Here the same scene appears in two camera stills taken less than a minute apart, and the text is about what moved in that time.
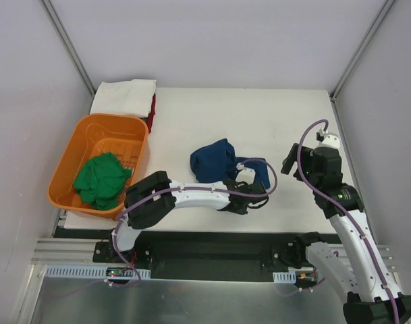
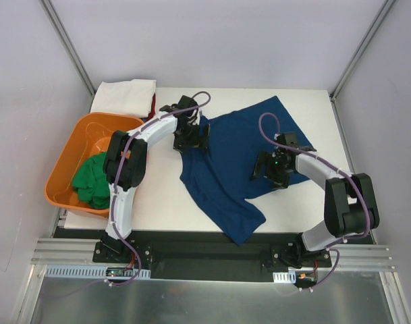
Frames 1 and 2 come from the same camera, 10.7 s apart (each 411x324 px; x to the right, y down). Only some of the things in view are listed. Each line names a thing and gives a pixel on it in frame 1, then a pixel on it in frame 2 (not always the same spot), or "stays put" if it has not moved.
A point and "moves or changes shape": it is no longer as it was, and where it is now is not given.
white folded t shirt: (132, 97) stays put
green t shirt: (99, 180) stays put
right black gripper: (291, 158) → (268, 167)
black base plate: (213, 256) stays put
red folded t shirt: (152, 112) stays put
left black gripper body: (256, 190) → (190, 142)
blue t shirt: (215, 161) moves or changes shape
